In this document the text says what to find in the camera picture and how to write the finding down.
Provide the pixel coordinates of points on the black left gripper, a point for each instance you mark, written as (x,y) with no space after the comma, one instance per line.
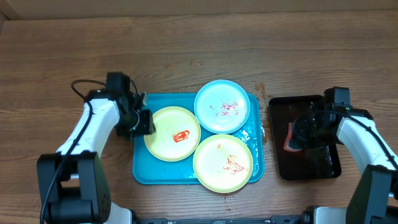
(147,126)

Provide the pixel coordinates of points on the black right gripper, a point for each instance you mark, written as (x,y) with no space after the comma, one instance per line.
(298,134)

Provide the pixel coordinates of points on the pink sponge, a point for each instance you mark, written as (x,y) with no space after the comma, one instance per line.
(289,144)

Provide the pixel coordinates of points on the yellow plate with red stain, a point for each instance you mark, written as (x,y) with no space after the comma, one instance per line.
(177,134)

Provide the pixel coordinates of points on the light blue plate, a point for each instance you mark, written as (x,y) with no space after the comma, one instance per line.
(222,106)

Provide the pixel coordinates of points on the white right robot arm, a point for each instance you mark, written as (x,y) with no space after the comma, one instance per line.
(335,121)

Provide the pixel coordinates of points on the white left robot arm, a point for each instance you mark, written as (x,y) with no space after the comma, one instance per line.
(72,183)

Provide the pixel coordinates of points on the black water tray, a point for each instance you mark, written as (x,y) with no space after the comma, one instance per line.
(305,164)

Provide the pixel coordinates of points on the teal plastic tray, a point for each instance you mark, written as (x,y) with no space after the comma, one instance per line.
(150,170)

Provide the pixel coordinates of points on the yellow plate front of tray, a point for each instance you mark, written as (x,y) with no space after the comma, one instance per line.
(222,163)

